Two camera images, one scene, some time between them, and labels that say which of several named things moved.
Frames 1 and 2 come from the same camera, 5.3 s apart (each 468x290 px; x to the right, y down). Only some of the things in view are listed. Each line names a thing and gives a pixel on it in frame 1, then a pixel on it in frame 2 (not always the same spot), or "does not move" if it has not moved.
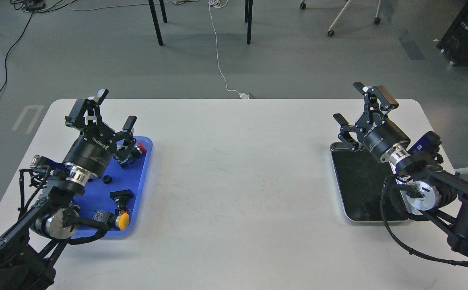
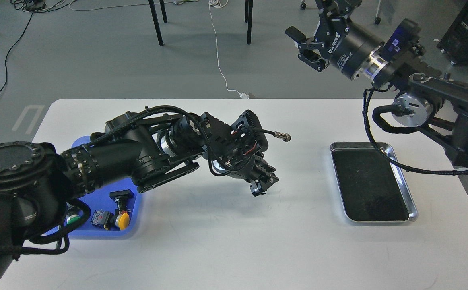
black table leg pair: x=248 y=18 does not move
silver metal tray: x=360 y=175 does not move
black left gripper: x=93 y=150 -> x=256 y=168
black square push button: x=121 y=197 does not move
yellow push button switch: x=122 y=221 does not move
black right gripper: x=382 y=136 -> x=343 y=43
